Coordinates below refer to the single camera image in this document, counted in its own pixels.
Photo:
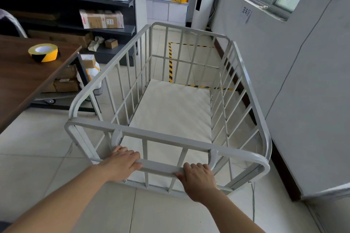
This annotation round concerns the white metal cage cart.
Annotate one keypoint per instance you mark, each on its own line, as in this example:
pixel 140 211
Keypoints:
pixel 153 136

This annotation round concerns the brown taped cardboard box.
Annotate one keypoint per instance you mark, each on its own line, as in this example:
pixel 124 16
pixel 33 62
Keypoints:
pixel 66 85

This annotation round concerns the black chair with grey frame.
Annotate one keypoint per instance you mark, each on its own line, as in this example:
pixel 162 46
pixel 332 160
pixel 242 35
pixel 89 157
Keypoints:
pixel 11 25

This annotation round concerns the person's right hand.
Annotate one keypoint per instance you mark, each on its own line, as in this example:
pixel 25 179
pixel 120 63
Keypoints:
pixel 199 183

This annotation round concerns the crumpled white paper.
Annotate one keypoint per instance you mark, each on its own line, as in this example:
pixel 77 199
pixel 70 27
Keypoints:
pixel 95 44

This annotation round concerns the person's right middle finger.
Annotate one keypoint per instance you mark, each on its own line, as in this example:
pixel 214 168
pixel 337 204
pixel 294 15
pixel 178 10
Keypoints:
pixel 195 166

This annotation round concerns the cardboard box with white label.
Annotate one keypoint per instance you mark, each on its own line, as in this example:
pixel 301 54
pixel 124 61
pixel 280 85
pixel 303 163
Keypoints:
pixel 89 61

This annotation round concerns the small plain cardboard box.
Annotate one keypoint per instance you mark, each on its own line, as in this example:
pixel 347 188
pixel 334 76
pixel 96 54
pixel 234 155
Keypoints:
pixel 111 43

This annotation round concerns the yellow black tape roll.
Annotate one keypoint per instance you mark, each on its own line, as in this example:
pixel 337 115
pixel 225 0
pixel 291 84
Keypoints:
pixel 43 53

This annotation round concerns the person's left middle finger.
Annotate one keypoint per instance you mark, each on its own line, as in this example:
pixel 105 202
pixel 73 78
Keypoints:
pixel 126 151

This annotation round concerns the cardboard box with red print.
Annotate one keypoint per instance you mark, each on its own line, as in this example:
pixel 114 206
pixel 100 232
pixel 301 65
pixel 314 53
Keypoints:
pixel 101 19

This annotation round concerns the person's right thumb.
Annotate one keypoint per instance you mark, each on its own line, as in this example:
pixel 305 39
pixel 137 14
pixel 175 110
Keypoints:
pixel 180 177

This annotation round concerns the person's right forearm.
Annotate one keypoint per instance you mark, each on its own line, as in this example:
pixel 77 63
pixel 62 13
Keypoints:
pixel 232 217

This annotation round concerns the flat dark cardboard box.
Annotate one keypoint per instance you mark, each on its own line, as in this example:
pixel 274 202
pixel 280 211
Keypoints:
pixel 35 15

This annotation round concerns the person's left thumb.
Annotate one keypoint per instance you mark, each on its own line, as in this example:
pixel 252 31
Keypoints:
pixel 136 166

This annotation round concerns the white low cabinet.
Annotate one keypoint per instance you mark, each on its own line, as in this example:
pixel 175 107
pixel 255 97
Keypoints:
pixel 166 10

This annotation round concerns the person's right little finger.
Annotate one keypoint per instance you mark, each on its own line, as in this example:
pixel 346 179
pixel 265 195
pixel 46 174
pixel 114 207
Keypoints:
pixel 209 170

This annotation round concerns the white and yellow bag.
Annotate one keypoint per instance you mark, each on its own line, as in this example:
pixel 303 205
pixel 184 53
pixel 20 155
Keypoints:
pixel 91 74

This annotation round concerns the person's left forearm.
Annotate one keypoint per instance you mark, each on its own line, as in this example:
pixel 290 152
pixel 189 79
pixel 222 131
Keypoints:
pixel 63 202

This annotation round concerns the black shelf unit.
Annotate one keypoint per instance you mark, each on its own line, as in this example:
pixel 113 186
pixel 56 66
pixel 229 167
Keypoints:
pixel 68 3

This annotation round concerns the grey platform dolly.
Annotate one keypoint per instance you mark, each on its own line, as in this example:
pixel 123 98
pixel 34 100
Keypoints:
pixel 65 96

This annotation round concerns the person's left hand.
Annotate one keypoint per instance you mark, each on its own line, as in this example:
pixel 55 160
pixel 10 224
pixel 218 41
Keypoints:
pixel 117 166

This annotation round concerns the long brown cardboard box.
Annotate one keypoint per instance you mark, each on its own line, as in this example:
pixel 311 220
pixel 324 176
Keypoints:
pixel 60 38

